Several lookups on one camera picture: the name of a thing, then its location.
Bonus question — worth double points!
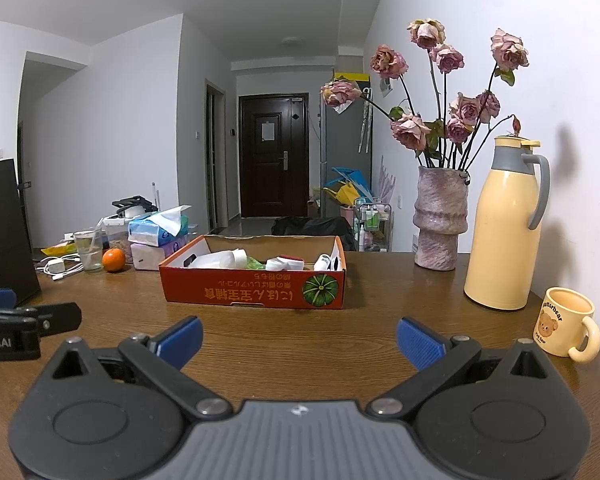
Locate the clear container with white lid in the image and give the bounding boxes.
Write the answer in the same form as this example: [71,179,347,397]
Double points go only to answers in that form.
[98,216,133,263]

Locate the yellow bag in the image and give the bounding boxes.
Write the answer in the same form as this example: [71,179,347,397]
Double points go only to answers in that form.
[323,183,362,206]

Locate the black paper bag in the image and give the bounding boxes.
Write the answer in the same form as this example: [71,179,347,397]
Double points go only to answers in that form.
[0,117,43,295]

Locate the grey refrigerator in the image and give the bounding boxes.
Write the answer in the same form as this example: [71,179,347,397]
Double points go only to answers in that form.
[320,89,373,221]

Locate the purple tissue pack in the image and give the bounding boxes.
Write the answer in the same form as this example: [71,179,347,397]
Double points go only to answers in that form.
[130,233,190,272]

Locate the bunch of dried pink roses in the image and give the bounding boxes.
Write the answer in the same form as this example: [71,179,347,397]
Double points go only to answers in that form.
[320,18,531,171]

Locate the glass cup with straw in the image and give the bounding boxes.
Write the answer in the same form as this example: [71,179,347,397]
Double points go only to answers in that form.
[73,229,105,274]

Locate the orange-edged cardboard box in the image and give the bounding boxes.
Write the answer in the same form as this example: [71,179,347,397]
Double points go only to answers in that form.
[159,234,348,311]

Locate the yellow and black box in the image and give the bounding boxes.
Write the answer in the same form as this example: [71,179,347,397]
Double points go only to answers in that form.
[333,73,371,92]

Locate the cream thermos jug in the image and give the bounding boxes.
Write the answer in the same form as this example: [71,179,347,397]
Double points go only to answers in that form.
[463,135,552,310]

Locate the dark brown door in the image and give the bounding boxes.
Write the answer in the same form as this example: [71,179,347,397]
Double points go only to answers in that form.
[238,93,310,219]

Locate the black covered chair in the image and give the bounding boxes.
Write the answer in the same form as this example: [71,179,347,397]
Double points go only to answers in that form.
[271,216,357,252]

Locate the black folding stand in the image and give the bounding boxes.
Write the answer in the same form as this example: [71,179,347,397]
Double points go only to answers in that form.
[111,196,159,220]

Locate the metal trolley rack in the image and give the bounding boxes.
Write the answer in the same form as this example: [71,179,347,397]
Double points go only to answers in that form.
[352,199,393,253]

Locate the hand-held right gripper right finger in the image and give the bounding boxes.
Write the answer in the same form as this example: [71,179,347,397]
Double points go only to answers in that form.
[365,316,551,418]

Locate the blue tissue pack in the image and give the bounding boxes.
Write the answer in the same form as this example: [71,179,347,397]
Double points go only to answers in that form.
[127,204,193,249]

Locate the white cables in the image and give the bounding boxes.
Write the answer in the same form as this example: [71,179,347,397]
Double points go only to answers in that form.
[34,255,87,281]

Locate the blue plastic bag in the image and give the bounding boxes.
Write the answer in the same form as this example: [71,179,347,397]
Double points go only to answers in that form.
[331,166,372,197]

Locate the cream bear mug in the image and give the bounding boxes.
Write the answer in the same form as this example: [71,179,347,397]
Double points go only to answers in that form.
[532,287,600,363]

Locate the purple fairy wings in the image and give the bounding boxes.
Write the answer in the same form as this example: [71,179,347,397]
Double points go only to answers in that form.
[377,156,402,206]

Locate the white plastic bottle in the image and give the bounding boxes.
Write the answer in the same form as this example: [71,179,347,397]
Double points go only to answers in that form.
[190,248,250,270]

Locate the pink ceramic vase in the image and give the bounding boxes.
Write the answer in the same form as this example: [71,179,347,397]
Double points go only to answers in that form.
[412,166,472,272]

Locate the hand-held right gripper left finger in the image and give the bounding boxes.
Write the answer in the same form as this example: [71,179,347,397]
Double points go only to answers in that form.
[50,316,232,421]

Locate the orange fruit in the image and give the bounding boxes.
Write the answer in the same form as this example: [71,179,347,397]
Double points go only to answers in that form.
[102,248,127,273]

